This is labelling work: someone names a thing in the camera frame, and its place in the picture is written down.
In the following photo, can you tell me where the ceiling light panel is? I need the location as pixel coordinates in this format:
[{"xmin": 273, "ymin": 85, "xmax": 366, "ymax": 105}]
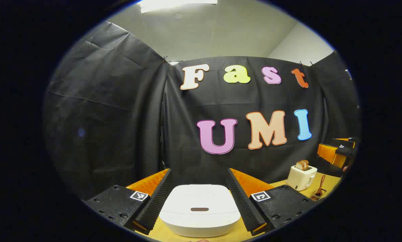
[{"xmin": 140, "ymin": 0, "xmax": 218, "ymax": 14}]

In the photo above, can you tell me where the brown wooden spoon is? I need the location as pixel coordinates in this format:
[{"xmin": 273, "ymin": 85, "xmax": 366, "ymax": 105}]
[{"xmin": 311, "ymin": 175, "xmax": 327, "ymax": 201}]

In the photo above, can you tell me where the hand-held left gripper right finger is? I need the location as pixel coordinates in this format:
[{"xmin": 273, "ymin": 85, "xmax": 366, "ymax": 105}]
[{"xmin": 226, "ymin": 168, "xmax": 317, "ymax": 236}]

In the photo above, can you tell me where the white toaster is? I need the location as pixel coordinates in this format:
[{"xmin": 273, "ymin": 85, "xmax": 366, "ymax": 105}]
[{"xmin": 286, "ymin": 164, "xmax": 318, "ymax": 191}]

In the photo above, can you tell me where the metal wire chopstick holder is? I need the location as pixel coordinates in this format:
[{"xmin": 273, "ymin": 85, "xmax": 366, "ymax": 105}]
[{"xmin": 309, "ymin": 188, "xmax": 327, "ymax": 201}]

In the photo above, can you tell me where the white rice cooker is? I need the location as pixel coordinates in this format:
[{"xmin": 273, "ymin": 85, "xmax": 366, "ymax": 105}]
[{"xmin": 159, "ymin": 184, "xmax": 242, "ymax": 237}]

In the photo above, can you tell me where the black backdrop cloth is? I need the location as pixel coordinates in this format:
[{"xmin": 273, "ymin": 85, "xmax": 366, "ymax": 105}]
[{"xmin": 43, "ymin": 21, "xmax": 361, "ymax": 202}]

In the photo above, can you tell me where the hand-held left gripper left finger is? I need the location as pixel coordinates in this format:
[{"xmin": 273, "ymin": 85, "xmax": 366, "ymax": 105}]
[{"xmin": 85, "ymin": 169, "xmax": 174, "ymax": 235}]

